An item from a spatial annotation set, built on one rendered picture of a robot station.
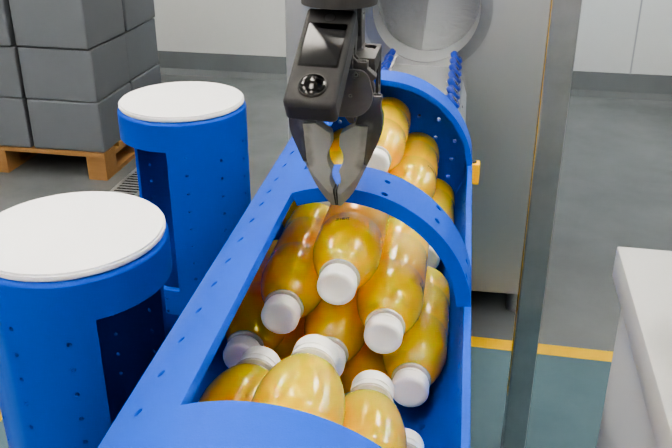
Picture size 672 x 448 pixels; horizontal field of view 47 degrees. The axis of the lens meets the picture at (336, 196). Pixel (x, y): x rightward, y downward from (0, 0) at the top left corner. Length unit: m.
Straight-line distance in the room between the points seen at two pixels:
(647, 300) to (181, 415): 0.48
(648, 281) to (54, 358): 0.77
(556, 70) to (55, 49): 2.75
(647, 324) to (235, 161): 1.15
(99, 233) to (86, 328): 0.14
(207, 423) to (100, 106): 3.57
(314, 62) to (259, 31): 5.08
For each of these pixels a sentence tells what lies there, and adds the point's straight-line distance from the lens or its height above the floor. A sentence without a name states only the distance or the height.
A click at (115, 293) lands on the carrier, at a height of 0.99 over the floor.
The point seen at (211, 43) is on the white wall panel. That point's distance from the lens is 5.90.
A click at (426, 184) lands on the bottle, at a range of 1.09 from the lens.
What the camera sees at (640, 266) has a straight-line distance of 0.88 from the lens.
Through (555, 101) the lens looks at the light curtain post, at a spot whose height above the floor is 1.03.
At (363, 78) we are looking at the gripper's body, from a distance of 0.72.
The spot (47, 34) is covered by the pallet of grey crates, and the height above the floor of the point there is 0.73.
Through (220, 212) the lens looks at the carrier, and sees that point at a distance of 1.76.
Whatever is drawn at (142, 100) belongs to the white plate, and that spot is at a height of 1.04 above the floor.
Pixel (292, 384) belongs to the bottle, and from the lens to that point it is 0.58.
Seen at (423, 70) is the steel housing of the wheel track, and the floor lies 0.93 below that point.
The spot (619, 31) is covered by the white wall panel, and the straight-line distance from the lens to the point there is 5.58.
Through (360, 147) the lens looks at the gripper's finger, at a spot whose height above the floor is 1.29.
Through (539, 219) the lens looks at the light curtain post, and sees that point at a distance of 1.93.
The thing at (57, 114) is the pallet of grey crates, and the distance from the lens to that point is 4.12.
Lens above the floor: 1.55
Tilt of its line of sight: 24 degrees down
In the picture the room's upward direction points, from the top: straight up
